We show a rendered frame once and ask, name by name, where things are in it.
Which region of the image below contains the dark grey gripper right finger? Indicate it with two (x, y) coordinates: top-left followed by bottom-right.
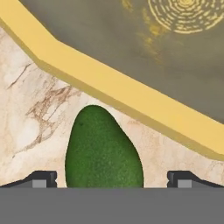
(166, 170), (224, 189)

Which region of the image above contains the green avocado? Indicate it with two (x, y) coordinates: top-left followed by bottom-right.
(64, 104), (144, 189)

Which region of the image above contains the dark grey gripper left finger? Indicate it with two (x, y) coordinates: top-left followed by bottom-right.
(0, 170), (59, 189)

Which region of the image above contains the yellow-rimmed grey sink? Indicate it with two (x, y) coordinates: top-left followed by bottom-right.
(0, 0), (224, 162)

